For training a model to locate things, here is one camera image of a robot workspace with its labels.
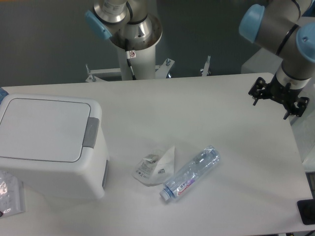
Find clear zip bag left edge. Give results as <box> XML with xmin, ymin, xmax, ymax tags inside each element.
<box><xmin>0</xmin><ymin>171</ymin><xmax>26</xmax><ymax>219</ymax></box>

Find white trash can lid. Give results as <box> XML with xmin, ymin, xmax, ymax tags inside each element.
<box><xmin>0</xmin><ymin>97</ymin><xmax>91</xmax><ymax>163</ymax></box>

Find white plastic trash can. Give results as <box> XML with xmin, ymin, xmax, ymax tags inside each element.
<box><xmin>0</xmin><ymin>93</ymin><xmax>109</xmax><ymax>199</ymax></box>

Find clear plastic water bottle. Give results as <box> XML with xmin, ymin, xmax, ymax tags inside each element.
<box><xmin>159</xmin><ymin>146</ymin><xmax>221</xmax><ymax>202</ymax></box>

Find black cable on pedestal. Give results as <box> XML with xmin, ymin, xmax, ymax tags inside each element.
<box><xmin>124</xmin><ymin>38</ymin><xmax>137</xmax><ymax>81</ymax></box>

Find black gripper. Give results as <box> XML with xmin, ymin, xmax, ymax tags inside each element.
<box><xmin>248</xmin><ymin>77</ymin><xmax>310</xmax><ymax>120</ymax></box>

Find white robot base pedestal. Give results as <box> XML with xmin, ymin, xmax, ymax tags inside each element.
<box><xmin>110</xmin><ymin>14</ymin><xmax>162</xmax><ymax>68</ymax></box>

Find white metal base frame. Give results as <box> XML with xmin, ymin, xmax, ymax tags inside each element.
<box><xmin>85</xmin><ymin>55</ymin><xmax>212</xmax><ymax>83</ymax></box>

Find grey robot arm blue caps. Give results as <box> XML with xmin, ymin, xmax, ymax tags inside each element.
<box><xmin>85</xmin><ymin>0</ymin><xmax>315</xmax><ymax>117</ymax></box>

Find clear plastic bag with parts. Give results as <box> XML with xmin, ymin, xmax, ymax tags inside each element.
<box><xmin>131</xmin><ymin>146</ymin><xmax>175</xmax><ymax>186</ymax></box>

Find black device table corner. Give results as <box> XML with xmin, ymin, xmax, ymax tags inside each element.
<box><xmin>297</xmin><ymin>199</ymin><xmax>315</xmax><ymax>225</ymax></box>

